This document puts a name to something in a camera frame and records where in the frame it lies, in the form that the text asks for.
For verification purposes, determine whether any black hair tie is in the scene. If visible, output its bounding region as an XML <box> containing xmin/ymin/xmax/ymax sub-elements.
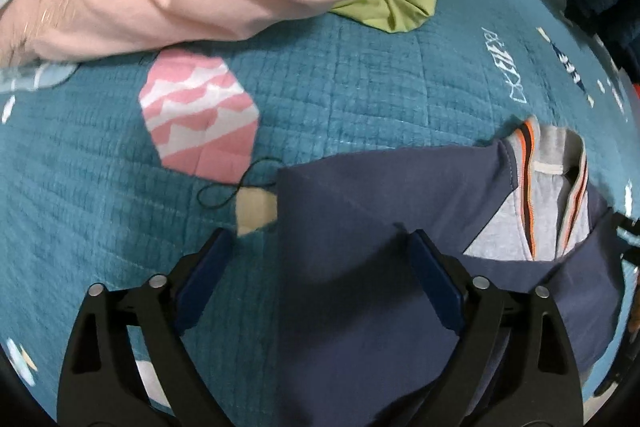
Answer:
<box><xmin>195</xmin><ymin>157</ymin><xmax>282</xmax><ymax>210</ymax></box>

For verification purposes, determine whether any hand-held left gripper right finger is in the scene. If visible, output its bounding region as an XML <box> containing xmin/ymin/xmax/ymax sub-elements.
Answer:
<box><xmin>406</xmin><ymin>229</ymin><xmax>585</xmax><ymax>427</ymax></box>

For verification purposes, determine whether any navy and grey zip jacket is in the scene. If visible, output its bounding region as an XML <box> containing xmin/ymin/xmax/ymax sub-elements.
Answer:
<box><xmin>274</xmin><ymin>117</ymin><xmax>626</xmax><ymax>427</ymax></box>

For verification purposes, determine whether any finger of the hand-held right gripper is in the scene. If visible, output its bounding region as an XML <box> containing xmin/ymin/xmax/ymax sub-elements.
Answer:
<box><xmin>606</xmin><ymin>210</ymin><xmax>640</xmax><ymax>268</ymax></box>

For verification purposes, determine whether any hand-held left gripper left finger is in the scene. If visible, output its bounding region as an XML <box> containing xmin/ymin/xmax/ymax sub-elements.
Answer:
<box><xmin>57</xmin><ymin>228</ymin><xmax>236</xmax><ymax>427</ymax></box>

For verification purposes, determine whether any teal printed quilted blanket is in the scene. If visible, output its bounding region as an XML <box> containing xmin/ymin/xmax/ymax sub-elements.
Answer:
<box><xmin>0</xmin><ymin>0</ymin><xmax>637</xmax><ymax>427</ymax></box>

